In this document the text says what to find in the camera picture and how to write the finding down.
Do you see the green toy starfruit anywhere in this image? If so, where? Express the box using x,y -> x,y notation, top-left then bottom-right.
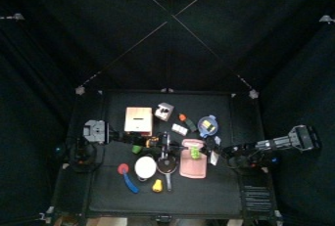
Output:
189,146 -> 202,160

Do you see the red and blue spoon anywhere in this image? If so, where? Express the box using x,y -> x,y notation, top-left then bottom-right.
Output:
116,162 -> 139,195

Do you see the black frying pan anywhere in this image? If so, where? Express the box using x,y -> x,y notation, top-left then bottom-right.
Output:
155,157 -> 179,193

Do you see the yellow toy pear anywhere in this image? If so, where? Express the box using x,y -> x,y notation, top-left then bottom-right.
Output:
150,178 -> 165,194

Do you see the white bowl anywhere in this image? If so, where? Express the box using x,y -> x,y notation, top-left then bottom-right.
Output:
134,156 -> 158,182

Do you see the yellow item in pot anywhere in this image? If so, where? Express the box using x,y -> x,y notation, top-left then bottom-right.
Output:
201,119 -> 215,132

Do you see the small grey white toy appliance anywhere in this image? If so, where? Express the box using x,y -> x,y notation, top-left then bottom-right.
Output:
152,102 -> 175,122

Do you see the small white block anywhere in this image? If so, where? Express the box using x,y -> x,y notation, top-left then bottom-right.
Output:
170,123 -> 190,137

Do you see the pink cutting board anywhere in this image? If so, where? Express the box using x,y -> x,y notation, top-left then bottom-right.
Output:
179,138 -> 207,180

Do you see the black table edge clamp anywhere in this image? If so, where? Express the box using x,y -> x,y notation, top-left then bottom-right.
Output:
152,214 -> 175,224

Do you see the orange and dark green toy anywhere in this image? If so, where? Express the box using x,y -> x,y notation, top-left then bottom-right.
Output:
178,113 -> 197,133

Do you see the thin diagonal frame cord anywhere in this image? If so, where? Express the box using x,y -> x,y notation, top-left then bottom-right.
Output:
81,0 -> 233,87
122,0 -> 253,91

